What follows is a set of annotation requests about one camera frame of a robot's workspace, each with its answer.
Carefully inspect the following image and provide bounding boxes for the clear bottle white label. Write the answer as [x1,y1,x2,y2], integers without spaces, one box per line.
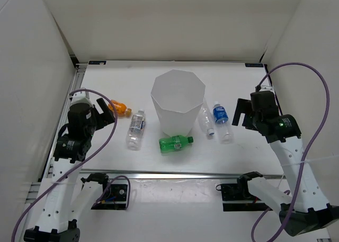
[126,110,146,150]

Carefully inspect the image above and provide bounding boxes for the left aluminium frame rail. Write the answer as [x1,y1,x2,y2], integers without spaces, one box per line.
[21,64,87,230]

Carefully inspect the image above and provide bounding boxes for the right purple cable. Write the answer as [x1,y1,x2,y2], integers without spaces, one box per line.
[250,62,331,242]

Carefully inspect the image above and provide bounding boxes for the blue label Pocari bottle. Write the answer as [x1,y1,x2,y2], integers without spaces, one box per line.
[212,101,234,144]

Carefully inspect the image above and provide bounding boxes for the clear plastic bottle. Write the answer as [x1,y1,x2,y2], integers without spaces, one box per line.
[197,98,215,138]

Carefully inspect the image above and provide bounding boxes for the green plastic bottle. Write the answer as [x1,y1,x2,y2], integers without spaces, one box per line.
[159,135,194,153]

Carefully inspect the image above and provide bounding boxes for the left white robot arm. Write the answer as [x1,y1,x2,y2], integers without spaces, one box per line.
[23,95,115,241]

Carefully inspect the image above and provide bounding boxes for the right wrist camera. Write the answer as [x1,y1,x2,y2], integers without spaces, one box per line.
[255,85,275,93]

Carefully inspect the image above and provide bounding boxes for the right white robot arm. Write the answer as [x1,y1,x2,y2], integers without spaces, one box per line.
[232,91,338,237]

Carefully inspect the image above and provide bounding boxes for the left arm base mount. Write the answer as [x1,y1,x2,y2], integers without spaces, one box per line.
[91,175,131,210]

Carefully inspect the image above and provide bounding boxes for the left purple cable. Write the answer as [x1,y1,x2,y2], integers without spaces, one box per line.
[10,89,130,242]

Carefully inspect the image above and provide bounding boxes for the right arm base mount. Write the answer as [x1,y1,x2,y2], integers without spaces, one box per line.
[216,184,267,212]

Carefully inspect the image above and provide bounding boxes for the white octagonal plastic bin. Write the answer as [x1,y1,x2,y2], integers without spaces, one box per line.
[150,69,206,136]

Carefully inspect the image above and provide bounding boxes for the purple cable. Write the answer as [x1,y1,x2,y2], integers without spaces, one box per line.
[250,62,331,242]
[10,89,130,242]

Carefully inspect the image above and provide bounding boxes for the orange plastic bottle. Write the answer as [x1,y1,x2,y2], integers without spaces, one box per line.
[111,100,132,118]

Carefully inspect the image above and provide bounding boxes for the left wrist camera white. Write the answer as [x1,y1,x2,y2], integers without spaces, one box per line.
[69,88,93,106]

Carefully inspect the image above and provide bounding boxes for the aluminium front rail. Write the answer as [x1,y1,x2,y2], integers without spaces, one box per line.
[79,169,292,181]

